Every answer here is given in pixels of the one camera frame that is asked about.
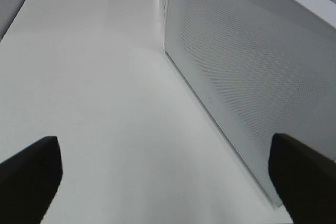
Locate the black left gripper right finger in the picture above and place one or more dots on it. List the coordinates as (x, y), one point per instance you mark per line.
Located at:
(304, 180)

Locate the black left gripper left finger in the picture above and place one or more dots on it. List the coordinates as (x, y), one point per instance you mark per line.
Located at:
(30, 180)

